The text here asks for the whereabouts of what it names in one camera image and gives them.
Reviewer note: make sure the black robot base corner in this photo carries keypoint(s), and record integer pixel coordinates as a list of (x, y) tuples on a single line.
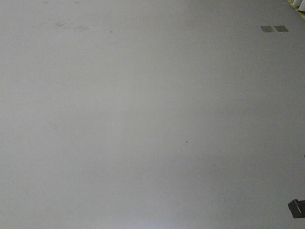
[(297, 208)]

